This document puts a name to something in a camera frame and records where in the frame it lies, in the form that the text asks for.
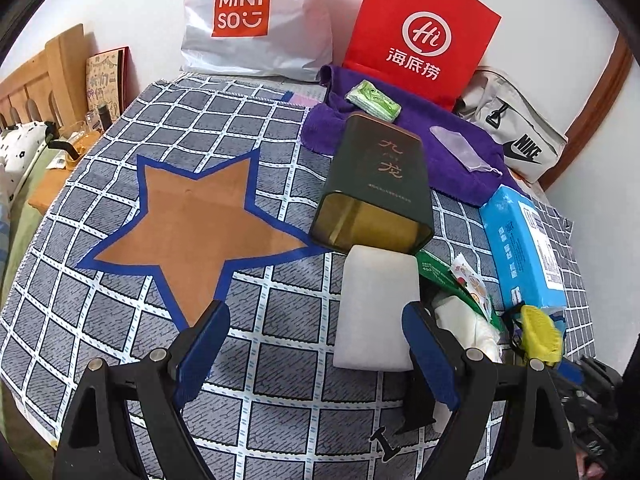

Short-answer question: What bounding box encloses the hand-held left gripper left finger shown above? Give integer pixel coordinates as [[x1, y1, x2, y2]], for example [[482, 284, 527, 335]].
[[52, 300, 232, 480]]

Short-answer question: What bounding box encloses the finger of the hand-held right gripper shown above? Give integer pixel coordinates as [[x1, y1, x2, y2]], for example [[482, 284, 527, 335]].
[[552, 355, 618, 398]]

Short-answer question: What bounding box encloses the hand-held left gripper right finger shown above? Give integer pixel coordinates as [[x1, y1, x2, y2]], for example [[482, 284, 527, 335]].
[[397, 301, 581, 480]]

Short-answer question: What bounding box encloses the yellow pouch with black bands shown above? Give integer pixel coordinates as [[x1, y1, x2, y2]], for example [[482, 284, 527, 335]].
[[519, 305, 564, 367]]

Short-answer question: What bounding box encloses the white foam block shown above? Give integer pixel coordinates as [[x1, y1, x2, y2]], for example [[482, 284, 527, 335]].
[[332, 245, 418, 373]]

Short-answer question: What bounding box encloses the orange fruit print sachet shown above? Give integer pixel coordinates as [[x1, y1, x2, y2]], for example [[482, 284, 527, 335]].
[[450, 255, 493, 316]]

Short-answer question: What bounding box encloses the white soft wad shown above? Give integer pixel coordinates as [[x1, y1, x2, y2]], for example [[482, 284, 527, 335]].
[[432, 290, 503, 363]]

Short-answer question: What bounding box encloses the green plastic packet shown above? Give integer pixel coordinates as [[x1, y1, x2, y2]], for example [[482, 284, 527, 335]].
[[416, 250, 501, 328]]

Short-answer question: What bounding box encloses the blue tissue box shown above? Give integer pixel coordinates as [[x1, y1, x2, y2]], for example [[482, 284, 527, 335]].
[[480, 185, 568, 311]]

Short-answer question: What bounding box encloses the checked mat with star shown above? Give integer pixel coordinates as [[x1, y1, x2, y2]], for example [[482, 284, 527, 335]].
[[0, 72, 601, 480]]

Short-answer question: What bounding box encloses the dark green tin box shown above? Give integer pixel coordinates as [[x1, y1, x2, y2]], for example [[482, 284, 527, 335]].
[[308, 113, 435, 256]]

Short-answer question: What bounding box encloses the pale translucent pouch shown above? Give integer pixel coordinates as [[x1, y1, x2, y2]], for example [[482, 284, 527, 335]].
[[430, 125, 501, 177]]

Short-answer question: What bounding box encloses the purple towel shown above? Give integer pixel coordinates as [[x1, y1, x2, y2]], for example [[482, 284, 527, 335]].
[[300, 64, 521, 208]]

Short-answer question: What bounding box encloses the grey sling bag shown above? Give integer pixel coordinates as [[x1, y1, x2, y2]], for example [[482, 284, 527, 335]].
[[454, 67, 569, 184]]

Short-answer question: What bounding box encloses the green tissue packet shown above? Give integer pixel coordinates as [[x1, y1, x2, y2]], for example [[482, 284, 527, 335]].
[[346, 80, 403, 123]]

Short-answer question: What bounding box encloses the white pillow with black dots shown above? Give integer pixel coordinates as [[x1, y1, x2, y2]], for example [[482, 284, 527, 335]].
[[0, 121, 51, 202]]

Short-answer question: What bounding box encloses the doodle cover book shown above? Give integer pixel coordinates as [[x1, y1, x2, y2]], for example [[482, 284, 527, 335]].
[[85, 47, 132, 117]]

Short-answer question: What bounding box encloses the red paper bag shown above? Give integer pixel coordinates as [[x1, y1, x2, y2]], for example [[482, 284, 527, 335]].
[[342, 0, 502, 113]]

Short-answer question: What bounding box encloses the wooden headboard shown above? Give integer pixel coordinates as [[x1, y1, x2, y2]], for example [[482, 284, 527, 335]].
[[0, 24, 93, 133]]

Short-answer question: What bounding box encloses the white plastic shopping bag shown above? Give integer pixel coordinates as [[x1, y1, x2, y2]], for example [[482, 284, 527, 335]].
[[179, 0, 335, 82]]

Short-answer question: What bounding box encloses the wooden door frame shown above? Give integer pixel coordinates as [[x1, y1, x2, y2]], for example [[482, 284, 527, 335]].
[[547, 30, 635, 191]]

